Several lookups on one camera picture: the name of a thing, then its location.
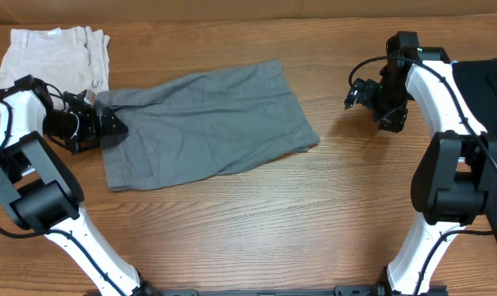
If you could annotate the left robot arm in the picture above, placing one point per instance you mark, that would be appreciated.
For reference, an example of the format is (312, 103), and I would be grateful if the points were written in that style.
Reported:
(39, 192)

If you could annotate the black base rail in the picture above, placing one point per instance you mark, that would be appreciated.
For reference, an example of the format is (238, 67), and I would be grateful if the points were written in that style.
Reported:
(264, 292)

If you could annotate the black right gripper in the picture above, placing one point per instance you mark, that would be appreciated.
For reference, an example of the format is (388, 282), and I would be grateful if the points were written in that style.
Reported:
(397, 117)

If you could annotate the grey shorts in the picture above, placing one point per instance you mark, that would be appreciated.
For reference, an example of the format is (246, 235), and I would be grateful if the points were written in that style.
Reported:
(204, 124)

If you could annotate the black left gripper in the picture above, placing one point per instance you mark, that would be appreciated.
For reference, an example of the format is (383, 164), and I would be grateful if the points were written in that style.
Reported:
(96, 133)

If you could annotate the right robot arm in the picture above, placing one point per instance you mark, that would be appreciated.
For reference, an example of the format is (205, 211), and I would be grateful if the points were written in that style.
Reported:
(456, 180)

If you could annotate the folded white shorts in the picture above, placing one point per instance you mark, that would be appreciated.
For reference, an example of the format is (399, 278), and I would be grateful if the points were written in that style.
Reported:
(73, 60)

